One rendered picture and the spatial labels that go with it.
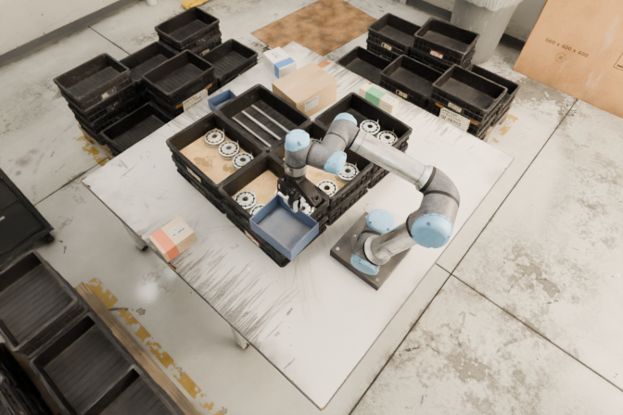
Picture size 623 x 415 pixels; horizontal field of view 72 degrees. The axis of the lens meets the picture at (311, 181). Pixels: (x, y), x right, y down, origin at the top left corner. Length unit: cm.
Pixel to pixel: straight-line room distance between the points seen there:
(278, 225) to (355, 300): 50
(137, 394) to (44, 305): 65
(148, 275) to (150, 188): 74
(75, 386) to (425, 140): 206
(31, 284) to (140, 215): 62
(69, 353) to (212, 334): 71
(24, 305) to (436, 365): 206
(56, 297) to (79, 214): 99
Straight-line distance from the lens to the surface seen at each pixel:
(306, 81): 248
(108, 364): 230
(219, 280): 194
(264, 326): 184
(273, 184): 202
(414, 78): 338
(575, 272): 316
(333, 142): 134
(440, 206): 137
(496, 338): 276
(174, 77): 324
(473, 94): 317
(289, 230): 159
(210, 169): 212
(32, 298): 246
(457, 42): 362
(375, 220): 175
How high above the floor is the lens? 243
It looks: 52 degrees down
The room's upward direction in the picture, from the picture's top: 1 degrees clockwise
